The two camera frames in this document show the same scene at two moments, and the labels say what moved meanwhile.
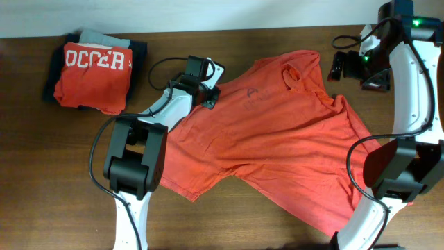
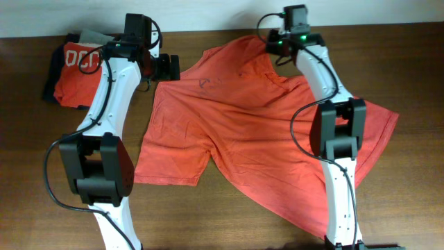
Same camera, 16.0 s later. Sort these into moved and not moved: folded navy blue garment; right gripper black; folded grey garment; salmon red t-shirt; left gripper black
Moved: left gripper black; salmon red t-shirt; right gripper black
Not moved: folded navy blue garment; folded grey garment
